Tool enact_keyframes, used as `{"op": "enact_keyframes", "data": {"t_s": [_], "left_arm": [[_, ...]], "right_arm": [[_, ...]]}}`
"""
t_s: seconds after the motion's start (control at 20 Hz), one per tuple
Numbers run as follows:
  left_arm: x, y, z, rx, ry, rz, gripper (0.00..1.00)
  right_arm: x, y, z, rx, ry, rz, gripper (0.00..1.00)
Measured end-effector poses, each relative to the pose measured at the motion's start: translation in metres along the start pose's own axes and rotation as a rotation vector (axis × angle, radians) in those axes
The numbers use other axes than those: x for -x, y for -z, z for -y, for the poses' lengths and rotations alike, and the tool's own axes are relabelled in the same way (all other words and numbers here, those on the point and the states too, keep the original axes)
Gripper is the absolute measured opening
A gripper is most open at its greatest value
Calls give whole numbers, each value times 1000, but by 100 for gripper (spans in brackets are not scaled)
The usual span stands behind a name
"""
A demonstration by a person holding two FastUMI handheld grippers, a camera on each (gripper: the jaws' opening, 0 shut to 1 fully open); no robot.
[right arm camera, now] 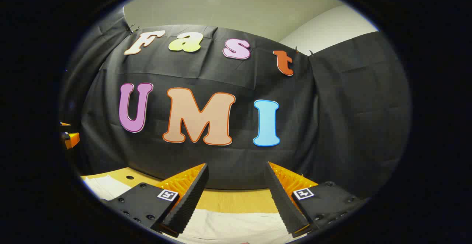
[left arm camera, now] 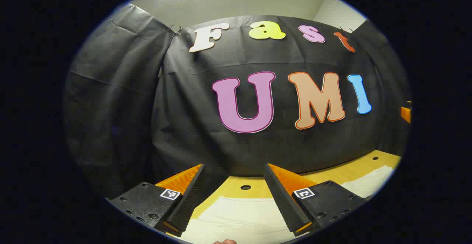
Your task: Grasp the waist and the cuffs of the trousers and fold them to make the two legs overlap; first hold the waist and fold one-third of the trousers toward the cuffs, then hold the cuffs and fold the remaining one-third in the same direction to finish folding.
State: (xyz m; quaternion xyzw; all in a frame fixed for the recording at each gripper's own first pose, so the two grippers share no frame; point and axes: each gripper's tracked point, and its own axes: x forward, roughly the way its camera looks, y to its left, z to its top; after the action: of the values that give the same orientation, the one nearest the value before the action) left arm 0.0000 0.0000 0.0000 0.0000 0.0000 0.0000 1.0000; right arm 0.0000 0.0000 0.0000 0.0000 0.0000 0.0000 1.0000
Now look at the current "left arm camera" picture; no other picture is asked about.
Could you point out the black backdrop cloth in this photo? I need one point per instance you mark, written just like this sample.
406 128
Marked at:
184 107

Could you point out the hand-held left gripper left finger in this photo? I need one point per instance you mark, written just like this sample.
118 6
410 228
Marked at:
191 199

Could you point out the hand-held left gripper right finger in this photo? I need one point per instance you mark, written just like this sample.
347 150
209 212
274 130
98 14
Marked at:
284 203

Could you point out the white jeans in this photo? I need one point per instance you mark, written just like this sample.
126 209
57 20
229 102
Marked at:
236 218

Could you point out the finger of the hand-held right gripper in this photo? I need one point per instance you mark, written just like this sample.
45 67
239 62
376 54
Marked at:
406 114

